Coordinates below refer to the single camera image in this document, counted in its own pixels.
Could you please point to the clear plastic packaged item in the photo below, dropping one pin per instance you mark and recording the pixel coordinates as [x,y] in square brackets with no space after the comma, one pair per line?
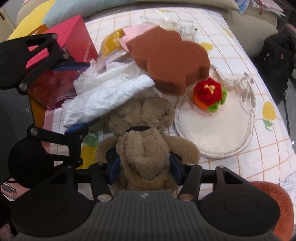
[186,29]

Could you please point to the brown plush teddy bear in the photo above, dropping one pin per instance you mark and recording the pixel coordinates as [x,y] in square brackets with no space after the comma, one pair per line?
[143,148]

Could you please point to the pink fabric piece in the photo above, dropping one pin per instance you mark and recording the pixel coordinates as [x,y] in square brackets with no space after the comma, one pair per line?
[131,32]

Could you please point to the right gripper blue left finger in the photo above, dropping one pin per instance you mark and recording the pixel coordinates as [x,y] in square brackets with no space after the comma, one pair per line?
[114,166]

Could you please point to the cream round drawstring pouch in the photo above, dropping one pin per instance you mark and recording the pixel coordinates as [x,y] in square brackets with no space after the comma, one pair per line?
[229,130]

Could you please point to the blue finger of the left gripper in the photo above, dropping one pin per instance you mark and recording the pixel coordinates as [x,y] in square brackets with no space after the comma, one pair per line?
[81,128]
[71,66]

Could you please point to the white cloth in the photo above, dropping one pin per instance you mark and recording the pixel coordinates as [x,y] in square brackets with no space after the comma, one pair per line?
[100,92]

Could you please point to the yellow pillow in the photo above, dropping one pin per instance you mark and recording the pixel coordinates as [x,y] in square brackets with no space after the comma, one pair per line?
[31,21]

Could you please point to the lemon print checkered tablecloth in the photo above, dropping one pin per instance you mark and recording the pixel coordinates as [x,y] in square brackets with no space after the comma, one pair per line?
[268,157]

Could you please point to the orange fuzzy sleeve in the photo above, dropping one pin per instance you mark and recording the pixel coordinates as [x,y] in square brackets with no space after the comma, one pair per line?
[282,208]

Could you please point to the brown bear-shaped sponge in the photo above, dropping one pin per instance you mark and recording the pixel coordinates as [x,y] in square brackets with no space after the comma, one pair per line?
[172,63]

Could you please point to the black backpack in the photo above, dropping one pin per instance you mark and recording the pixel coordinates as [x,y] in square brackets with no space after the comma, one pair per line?
[275,64]

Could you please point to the blue anime print bag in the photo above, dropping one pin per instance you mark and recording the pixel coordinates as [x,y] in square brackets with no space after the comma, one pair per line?
[243,5]

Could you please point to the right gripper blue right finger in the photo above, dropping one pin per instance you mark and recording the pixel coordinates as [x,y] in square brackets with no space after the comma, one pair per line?
[177,168]

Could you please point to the red orange crochet flower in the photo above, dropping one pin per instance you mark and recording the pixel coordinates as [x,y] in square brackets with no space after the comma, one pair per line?
[208,95]

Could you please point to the light blue pillow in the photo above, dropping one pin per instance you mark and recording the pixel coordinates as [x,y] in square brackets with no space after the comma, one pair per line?
[63,10]

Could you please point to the yellow packaged item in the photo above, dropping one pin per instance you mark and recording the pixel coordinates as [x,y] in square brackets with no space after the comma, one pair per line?
[112,42]

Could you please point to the beige pillow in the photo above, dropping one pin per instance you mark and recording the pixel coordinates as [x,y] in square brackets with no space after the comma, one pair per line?
[223,4]

